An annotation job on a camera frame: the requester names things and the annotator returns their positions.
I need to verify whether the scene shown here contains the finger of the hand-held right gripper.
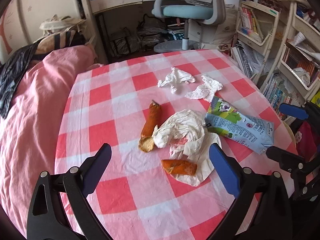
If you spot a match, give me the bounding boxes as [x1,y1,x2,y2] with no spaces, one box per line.
[279,100,320,132]
[266,146,320,202]

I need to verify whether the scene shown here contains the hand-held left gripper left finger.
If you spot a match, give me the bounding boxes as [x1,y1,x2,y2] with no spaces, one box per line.
[26,143,112,240]

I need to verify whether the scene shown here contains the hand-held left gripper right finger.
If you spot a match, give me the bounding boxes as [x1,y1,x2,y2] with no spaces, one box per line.
[209,142,292,240]

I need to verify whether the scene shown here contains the blue milk carton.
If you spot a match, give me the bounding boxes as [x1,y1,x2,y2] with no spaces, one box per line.
[204,95,275,155]

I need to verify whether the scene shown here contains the orange-brown bread piece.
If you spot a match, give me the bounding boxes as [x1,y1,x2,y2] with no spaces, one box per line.
[138,100,162,153]
[161,159,198,176]

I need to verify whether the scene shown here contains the red and white paper wrapper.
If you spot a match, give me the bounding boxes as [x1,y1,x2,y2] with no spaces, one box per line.
[152,109,222,187]

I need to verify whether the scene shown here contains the white tissue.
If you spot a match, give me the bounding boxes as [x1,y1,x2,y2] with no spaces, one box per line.
[157,67,196,95]
[184,74,223,103]

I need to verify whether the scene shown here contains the row of colourful books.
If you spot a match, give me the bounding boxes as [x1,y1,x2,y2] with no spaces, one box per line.
[261,72,304,120]

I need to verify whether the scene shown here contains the magenta bag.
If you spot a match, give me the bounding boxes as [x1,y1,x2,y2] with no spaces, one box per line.
[295,121,314,157]

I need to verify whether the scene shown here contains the white book trolley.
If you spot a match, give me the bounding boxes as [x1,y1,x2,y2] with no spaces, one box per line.
[260,1,320,105]
[231,0,280,83]

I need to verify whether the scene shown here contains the row of dark books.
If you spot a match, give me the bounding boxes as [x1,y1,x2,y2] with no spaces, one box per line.
[284,46,320,80]

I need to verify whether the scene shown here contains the red white checked tablecloth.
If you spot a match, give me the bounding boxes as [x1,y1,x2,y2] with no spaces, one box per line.
[54,49,299,240]

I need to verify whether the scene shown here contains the stack of papers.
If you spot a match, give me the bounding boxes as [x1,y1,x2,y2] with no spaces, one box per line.
[231,41,263,79]

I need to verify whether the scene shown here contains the loose white papers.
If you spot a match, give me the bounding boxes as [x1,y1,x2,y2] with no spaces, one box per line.
[292,30,307,49]

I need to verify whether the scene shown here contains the pink duvet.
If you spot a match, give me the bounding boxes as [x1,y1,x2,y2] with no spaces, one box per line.
[0,45,104,230]

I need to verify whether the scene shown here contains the white tote bag tree print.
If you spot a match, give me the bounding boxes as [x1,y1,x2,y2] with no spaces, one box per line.
[212,10,240,49]

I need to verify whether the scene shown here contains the brown plastic organizer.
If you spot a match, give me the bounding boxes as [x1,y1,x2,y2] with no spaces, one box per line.
[259,0,278,10]

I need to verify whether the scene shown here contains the shiny black jacket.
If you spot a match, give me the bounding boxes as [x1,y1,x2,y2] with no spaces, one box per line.
[0,42,38,119]

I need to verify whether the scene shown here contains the beige dark-striped cloth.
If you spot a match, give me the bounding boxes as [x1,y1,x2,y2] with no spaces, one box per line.
[34,30,87,55]

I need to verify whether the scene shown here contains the blue printed bag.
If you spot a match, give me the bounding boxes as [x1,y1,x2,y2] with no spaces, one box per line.
[167,29,187,42]

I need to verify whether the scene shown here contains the bag of newspapers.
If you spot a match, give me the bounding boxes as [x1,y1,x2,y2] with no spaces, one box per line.
[136,14,168,48]

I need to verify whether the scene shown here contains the grey blue office chair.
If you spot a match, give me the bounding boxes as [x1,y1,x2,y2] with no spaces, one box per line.
[142,0,233,53]

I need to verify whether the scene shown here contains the cream canvas bag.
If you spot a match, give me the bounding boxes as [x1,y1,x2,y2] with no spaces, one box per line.
[39,15,87,37]

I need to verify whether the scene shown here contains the white wardrobe tree decal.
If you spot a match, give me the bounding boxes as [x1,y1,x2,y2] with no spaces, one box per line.
[0,0,85,63]

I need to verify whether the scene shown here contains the tote bag red handles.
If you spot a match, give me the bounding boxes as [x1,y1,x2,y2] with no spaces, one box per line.
[218,44,234,55]

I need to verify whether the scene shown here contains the clear bag black straps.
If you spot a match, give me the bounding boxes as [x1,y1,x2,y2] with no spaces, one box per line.
[109,27,133,57]

